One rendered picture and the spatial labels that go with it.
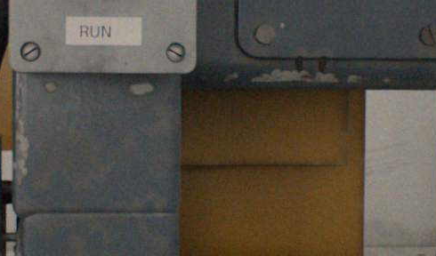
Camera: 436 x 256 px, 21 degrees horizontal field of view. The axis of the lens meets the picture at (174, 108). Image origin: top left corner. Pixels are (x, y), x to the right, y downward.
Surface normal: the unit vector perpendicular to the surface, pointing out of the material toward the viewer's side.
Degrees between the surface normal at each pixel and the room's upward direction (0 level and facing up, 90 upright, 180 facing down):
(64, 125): 90
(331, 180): 90
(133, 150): 90
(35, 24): 90
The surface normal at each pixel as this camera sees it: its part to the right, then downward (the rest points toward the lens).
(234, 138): 0.11, 0.05
